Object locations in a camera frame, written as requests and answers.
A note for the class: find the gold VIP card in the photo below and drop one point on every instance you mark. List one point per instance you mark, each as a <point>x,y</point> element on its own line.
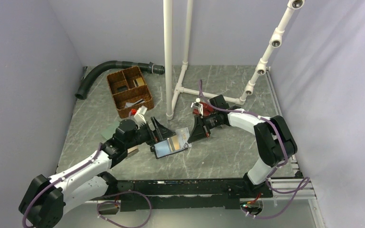
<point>139,82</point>

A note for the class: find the beige snap card holder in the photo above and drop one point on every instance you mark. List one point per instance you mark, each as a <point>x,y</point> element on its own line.
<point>132,151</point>

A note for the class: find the brown wicker basket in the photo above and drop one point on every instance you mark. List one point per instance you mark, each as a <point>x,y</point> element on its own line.
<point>133,94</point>

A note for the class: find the silver VIP card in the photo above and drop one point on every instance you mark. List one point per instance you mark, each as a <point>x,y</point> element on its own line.
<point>183,136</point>

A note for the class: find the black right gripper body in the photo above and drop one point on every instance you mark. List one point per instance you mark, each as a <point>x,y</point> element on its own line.
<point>213,120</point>

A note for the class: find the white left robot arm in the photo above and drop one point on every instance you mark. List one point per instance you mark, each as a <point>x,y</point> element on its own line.
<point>47,199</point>

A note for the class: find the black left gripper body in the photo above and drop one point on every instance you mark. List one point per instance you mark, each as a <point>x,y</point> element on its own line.
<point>144,134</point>

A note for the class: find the aluminium table edge rail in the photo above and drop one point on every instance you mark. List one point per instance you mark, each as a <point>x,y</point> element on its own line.
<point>287,138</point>

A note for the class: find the black VIP card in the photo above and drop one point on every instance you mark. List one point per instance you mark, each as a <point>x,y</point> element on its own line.
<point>121,88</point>

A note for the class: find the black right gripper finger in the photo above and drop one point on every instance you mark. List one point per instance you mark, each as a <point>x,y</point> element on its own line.
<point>198,133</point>
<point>201,121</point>

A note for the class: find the white card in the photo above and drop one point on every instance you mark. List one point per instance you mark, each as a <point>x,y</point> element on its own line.
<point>129,104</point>

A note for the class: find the bronze magnetic stripe card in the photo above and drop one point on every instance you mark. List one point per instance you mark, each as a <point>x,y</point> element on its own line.
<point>174,143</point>

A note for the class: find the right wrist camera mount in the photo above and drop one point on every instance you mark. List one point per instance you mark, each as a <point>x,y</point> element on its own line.
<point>198,105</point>

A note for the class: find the red leather card holder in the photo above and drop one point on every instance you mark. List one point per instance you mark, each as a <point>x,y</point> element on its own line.
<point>206,108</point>

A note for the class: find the black leather card holder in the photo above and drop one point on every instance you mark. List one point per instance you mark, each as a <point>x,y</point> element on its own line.
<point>162,149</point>

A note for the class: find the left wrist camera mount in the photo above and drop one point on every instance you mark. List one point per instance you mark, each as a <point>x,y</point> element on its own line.
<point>138,115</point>

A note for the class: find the white PVC pipe frame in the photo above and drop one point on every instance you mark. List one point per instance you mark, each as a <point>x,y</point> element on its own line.
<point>223,32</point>

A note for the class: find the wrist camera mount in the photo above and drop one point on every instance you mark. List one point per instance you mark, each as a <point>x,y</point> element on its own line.
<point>138,115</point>
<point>198,105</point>

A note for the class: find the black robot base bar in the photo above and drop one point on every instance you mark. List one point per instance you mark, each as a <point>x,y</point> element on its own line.
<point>228,193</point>

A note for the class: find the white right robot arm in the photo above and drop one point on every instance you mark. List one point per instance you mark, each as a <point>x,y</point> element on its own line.
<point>274,140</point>

